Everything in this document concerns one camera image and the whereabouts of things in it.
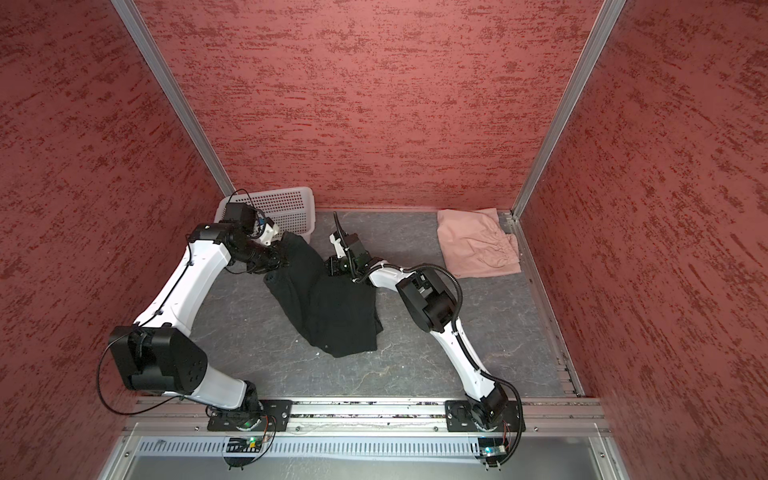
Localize black shorts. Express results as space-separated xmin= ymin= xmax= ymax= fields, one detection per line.
xmin=264 ymin=232 xmax=383 ymax=358

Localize pink shorts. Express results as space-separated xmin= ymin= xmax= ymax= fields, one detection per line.
xmin=437 ymin=208 xmax=521 ymax=279

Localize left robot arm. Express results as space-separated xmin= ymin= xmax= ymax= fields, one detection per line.
xmin=105 ymin=203 xmax=282 ymax=415

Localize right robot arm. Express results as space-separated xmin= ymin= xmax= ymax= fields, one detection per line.
xmin=329 ymin=230 xmax=509 ymax=431

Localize white plastic basket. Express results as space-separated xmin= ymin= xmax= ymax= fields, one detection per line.
xmin=214 ymin=187 xmax=316 ymax=243

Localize left circuit board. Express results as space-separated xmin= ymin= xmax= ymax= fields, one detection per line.
xmin=225 ymin=437 xmax=263 ymax=455

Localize circuit board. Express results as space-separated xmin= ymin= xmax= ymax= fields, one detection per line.
xmin=225 ymin=437 xmax=263 ymax=455
xmin=477 ymin=437 xmax=507 ymax=462

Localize right circuit board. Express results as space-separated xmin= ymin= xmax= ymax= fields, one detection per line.
xmin=477 ymin=437 xmax=507 ymax=462

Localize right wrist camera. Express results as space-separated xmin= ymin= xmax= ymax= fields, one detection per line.
xmin=329 ymin=233 xmax=347 ymax=259

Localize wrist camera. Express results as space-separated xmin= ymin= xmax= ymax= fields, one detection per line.
xmin=329 ymin=233 xmax=347 ymax=259
xmin=252 ymin=217 xmax=282 ymax=247

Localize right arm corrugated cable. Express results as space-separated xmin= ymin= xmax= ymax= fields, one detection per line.
xmin=359 ymin=262 xmax=527 ymax=467

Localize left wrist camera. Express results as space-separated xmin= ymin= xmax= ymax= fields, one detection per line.
xmin=252 ymin=217 xmax=282 ymax=247

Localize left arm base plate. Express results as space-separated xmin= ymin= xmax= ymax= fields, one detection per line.
xmin=206 ymin=400 xmax=294 ymax=433

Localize left aluminium corner post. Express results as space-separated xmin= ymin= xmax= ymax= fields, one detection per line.
xmin=111 ymin=0 xmax=235 ymax=194

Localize aluminium corner post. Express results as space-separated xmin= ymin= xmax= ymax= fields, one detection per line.
xmin=111 ymin=0 xmax=235 ymax=194
xmin=511 ymin=0 xmax=629 ymax=220

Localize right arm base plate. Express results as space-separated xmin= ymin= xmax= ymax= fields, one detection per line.
xmin=444 ymin=400 xmax=526 ymax=433

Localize slotted white cable duct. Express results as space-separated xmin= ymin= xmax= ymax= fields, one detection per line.
xmin=135 ymin=436 xmax=479 ymax=460

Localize right aluminium corner post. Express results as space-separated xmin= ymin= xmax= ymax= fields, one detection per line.
xmin=511 ymin=0 xmax=629 ymax=220

